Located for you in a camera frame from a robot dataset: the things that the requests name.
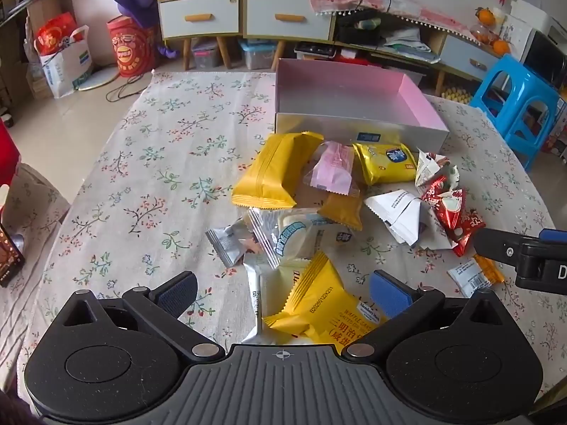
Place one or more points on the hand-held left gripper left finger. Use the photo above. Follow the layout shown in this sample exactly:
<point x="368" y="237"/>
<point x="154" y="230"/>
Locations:
<point x="175" y="294"/>

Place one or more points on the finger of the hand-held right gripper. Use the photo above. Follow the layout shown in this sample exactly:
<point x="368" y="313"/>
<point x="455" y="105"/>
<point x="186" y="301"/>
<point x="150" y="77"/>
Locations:
<point x="491" y="243"/>
<point x="553" y="235"/>

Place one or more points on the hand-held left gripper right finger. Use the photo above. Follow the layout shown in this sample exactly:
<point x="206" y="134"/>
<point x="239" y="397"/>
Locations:
<point x="390" y="294"/>

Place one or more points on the small orange packet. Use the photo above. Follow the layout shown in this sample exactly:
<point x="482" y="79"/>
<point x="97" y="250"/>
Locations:
<point x="489" y="268"/>

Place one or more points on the small white barcode packet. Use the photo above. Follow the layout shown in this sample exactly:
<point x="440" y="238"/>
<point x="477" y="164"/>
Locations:
<point x="465" y="276"/>

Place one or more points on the yellow packet printed text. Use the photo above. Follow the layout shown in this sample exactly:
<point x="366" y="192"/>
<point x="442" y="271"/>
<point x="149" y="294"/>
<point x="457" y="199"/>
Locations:
<point x="323" y="301"/>

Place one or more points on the small grey packet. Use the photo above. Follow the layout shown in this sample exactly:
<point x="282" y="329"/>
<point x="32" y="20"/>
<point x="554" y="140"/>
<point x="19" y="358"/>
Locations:
<point x="228" y="245"/>

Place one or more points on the small plain yellow packet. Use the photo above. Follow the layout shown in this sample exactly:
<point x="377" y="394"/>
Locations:
<point x="341" y="210"/>

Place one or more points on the silver blue-print snack packet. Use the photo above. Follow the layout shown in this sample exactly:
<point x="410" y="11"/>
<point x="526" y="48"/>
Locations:
<point x="294" y="234"/>

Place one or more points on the yellow packet blue label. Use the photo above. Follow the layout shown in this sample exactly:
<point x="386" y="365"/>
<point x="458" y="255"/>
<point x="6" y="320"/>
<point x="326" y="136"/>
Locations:
<point x="381" y="164"/>

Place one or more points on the pink snack packet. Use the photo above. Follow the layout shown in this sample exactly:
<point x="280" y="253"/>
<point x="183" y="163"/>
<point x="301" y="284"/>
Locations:
<point x="332" y="168"/>

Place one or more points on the large plain yellow packet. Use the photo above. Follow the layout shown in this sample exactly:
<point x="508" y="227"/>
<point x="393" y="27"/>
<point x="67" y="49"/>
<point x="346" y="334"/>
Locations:
<point x="274" y="168"/>

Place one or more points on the pink cardboard box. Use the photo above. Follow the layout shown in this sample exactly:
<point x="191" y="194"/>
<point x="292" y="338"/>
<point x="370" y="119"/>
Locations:
<point x="345" y="93"/>

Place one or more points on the colourful carton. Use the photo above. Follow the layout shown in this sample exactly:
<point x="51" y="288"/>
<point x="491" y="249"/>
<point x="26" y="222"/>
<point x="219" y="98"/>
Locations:
<point x="556" y="128"/>

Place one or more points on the yellow egg tray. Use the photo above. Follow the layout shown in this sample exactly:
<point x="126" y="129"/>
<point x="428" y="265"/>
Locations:
<point x="458" y="95"/>

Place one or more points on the blue plastic stool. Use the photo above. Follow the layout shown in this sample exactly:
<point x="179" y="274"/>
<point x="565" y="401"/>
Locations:
<point x="509" y="75"/>

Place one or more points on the brown patterned box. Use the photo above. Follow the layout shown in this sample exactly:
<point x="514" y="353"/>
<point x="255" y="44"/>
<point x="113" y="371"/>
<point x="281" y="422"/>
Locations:
<point x="9" y="256"/>

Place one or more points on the black microwave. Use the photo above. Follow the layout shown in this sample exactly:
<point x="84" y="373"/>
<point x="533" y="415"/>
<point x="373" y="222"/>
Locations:
<point x="542" y="57"/>

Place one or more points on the small white drawer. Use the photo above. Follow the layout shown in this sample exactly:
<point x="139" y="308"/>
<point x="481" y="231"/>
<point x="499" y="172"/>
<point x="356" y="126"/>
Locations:
<point x="465" y="55"/>

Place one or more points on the orange fruit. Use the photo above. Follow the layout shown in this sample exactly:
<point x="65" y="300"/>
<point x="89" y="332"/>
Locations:
<point x="501" y="47"/>
<point x="486" y="15"/>

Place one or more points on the long wooden console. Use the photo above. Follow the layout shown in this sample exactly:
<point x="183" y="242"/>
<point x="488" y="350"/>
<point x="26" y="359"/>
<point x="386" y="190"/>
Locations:
<point x="436" y="42"/>

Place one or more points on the glass jar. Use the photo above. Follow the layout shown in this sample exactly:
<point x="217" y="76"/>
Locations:
<point x="480" y="33"/>

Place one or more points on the red object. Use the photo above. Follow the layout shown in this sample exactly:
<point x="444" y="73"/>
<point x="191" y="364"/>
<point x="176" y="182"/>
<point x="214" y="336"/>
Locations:
<point x="8" y="155"/>

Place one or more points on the pile of white papers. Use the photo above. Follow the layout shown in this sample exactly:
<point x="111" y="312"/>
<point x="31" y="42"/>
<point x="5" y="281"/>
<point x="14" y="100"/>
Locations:
<point x="407" y="42"/>

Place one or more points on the round white floor base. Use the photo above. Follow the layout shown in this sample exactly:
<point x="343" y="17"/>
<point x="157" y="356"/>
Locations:
<point x="99" y="79"/>

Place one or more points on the white appliance box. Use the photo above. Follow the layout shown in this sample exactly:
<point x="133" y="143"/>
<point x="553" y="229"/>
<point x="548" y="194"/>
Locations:
<point x="529" y="9"/>

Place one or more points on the red box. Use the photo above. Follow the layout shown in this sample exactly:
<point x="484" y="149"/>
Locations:
<point x="352" y="59"/>

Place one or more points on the clear storage bin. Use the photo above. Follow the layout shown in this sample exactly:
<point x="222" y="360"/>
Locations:
<point x="204" y="55"/>

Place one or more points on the white shopping bag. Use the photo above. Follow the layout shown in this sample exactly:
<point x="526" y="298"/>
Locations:
<point x="66" y="71"/>

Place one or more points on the red round drum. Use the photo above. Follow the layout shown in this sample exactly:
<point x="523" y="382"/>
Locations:
<point x="130" y="48"/>

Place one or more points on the black bag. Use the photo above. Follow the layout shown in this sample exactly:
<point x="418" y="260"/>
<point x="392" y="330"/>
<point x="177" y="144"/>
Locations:
<point x="354" y="33"/>

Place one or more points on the clear bin blue lid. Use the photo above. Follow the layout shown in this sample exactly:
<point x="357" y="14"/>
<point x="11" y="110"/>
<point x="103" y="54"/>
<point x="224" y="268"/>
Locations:
<point x="257" y="55"/>

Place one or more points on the black flat case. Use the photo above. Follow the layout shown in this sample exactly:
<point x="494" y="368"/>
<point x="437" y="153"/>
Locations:
<point x="314" y="49"/>

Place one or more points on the white drawer with lock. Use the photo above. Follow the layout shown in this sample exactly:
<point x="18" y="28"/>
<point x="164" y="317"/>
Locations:
<point x="199" y="13"/>

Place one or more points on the red gift bag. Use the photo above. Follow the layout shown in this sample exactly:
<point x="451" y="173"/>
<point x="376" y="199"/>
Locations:
<point x="55" y="33"/>

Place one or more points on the wide white drawer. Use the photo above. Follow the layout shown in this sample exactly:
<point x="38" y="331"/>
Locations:
<point x="288" y="15"/>

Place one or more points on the dark side shelf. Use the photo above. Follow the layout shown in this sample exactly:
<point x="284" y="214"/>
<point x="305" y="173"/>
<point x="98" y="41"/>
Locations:
<point x="26" y="17"/>

